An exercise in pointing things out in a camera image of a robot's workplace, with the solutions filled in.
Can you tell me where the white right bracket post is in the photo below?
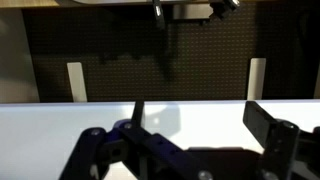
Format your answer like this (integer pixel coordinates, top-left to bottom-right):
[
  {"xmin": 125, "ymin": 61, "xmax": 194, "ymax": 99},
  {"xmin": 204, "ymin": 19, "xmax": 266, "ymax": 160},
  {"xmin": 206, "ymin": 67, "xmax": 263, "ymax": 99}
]
[{"xmin": 247, "ymin": 58, "xmax": 266, "ymax": 100}]

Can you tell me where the black perforated back panel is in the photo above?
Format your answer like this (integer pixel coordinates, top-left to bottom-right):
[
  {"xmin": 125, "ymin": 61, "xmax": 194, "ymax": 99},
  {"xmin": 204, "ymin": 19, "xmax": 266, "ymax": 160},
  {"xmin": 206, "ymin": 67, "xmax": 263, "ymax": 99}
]
[{"xmin": 23, "ymin": 0, "xmax": 320, "ymax": 102}]

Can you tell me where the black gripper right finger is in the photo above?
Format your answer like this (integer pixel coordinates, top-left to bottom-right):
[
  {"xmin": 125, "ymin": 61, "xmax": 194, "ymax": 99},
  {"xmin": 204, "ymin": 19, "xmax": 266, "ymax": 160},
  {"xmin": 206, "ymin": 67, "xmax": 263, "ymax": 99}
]
[{"xmin": 243, "ymin": 101, "xmax": 320, "ymax": 180}]

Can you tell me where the white bracket post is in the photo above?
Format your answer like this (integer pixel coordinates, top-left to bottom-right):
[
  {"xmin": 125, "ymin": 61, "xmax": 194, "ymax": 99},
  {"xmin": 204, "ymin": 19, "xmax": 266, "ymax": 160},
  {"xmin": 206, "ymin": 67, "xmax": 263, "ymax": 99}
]
[
  {"xmin": 247, "ymin": 58, "xmax": 266, "ymax": 100},
  {"xmin": 67, "ymin": 62, "xmax": 87, "ymax": 102}
]

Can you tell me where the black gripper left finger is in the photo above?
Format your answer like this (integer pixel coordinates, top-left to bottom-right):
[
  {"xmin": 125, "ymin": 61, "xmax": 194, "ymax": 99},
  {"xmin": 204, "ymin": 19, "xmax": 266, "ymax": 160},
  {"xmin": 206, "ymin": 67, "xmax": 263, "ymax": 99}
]
[{"xmin": 59, "ymin": 101, "xmax": 218, "ymax": 180}]

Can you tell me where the white left bracket post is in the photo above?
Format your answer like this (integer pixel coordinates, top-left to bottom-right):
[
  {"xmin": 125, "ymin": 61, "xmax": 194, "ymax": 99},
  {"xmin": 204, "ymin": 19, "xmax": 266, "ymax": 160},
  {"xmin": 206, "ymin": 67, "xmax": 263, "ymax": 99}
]
[{"xmin": 67, "ymin": 62, "xmax": 87, "ymax": 102}]

